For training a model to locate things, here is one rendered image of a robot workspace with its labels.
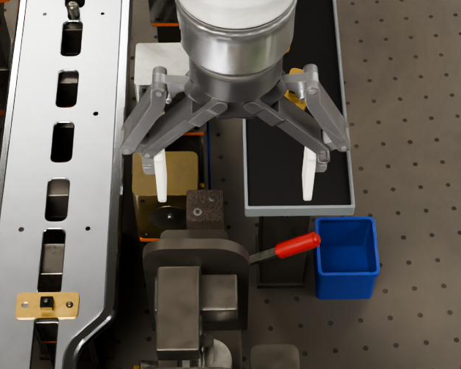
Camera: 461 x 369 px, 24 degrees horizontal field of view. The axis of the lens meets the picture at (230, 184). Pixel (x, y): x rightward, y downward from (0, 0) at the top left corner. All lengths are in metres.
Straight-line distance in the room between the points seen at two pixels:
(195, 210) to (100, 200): 0.19
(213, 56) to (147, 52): 0.77
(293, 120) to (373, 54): 1.21
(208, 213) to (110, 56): 0.40
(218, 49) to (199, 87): 0.07
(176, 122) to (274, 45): 0.15
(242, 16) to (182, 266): 0.57
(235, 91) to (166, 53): 0.73
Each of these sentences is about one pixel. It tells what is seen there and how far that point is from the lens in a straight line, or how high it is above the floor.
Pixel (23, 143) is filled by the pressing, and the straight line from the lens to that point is 1.62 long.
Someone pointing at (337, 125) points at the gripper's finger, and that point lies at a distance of 0.92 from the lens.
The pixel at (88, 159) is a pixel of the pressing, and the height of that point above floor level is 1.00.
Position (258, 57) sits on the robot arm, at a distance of 0.79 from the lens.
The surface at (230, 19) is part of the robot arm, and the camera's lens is 0.75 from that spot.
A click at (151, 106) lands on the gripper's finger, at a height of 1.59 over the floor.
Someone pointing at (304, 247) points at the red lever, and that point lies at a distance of 1.33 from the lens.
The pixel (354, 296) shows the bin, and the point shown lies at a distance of 1.79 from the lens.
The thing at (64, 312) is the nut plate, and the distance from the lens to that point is 1.46.
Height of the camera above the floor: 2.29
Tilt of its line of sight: 57 degrees down
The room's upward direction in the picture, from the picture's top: straight up
